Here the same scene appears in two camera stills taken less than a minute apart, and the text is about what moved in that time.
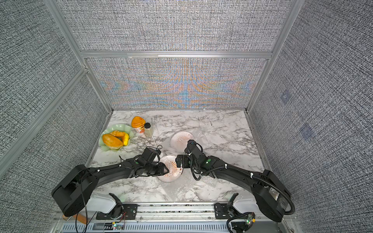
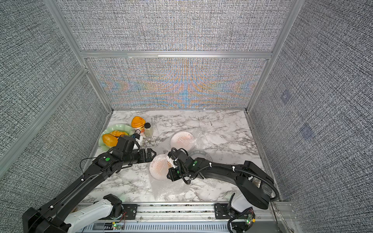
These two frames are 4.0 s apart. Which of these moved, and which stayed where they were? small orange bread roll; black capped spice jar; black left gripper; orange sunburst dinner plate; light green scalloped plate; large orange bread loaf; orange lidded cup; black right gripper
Moved: orange sunburst dinner plate; black left gripper; black right gripper
Stayed: large orange bread loaf; orange lidded cup; light green scalloped plate; small orange bread roll; black capped spice jar
